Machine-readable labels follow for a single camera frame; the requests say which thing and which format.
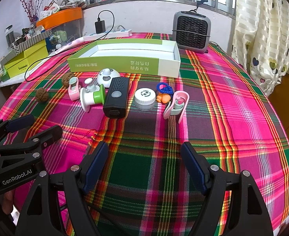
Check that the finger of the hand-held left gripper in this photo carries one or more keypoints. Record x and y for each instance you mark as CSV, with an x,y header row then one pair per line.
x,y
49,134
19,124

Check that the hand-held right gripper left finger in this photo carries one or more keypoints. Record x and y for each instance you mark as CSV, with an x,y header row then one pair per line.
x,y
95,167

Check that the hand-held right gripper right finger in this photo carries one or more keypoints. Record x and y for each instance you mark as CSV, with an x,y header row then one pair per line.
x,y
196,169

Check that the brown walnut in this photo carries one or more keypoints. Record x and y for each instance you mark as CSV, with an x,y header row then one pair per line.
x,y
41,94
67,80

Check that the pink and grey plastic clip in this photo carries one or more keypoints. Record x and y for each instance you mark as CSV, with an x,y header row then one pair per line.
x,y
73,91
176,104

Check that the green and white spool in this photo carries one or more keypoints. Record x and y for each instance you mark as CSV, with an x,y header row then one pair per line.
x,y
92,98

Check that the black rectangular device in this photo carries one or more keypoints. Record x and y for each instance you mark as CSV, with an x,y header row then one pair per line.
x,y
116,103

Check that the blue orange toy figure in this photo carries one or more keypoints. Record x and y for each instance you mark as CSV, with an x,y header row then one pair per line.
x,y
164,98

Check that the white panda toy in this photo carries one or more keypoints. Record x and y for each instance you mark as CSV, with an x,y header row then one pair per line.
x,y
107,77

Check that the white lidded jar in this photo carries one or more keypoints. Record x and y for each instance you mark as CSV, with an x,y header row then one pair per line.
x,y
145,95

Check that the green and white cardboard box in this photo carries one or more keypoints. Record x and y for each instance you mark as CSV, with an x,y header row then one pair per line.
x,y
110,65

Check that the person's left hand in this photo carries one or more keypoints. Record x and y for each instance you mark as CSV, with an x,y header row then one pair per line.
x,y
8,201

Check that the plaid tablecloth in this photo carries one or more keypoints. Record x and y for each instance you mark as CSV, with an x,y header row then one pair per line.
x,y
146,132

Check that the yellow-green cardboard box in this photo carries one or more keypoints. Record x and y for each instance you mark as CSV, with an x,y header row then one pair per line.
x,y
24,59

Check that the small white oval cap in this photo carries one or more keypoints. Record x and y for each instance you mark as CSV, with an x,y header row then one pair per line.
x,y
88,80

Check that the grey zigzag-striped box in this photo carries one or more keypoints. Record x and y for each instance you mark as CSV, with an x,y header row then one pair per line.
x,y
24,46

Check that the glass jar with dark lid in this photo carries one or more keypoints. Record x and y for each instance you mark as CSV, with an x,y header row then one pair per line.
x,y
9,38

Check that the small white ball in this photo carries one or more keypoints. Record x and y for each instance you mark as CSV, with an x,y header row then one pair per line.
x,y
58,46

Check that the pink and white tube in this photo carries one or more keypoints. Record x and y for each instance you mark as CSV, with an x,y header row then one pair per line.
x,y
73,43

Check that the green round pouch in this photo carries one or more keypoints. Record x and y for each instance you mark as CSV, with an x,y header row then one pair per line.
x,y
60,34

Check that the purple flower branches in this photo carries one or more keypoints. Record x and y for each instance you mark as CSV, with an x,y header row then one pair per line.
x,y
30,17

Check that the clear bin with orange lid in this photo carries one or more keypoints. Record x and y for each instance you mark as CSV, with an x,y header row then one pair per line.
x,y
60,17

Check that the black power adapter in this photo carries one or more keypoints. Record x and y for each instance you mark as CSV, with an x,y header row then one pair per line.
x,y
99,26

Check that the colourful paper packets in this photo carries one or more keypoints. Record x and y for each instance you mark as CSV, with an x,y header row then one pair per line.
x,y
51,8

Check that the white power strip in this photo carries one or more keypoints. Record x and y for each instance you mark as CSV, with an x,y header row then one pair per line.
x,y
117,32

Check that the grey space heater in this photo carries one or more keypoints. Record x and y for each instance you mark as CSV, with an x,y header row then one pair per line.
x,y
191,32

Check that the cream heart-print curtain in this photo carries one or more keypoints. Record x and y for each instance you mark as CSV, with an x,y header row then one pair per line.
x,y
262,29

